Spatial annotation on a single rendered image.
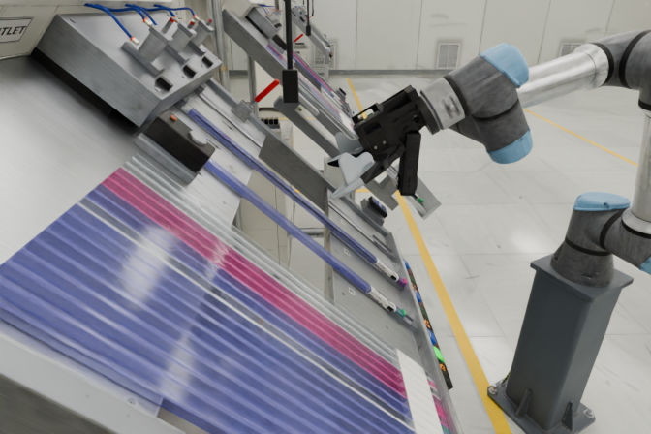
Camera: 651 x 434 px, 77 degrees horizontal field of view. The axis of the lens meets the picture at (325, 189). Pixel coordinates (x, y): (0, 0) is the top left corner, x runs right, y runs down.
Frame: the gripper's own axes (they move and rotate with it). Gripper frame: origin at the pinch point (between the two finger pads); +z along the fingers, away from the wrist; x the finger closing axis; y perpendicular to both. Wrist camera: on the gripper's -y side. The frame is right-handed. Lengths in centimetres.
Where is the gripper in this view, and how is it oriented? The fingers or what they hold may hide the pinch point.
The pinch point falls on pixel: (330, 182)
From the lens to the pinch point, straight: 70.7
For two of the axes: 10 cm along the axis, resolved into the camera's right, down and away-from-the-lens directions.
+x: 0.2, 4.1, -9.1
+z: -8.5, 4.9, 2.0
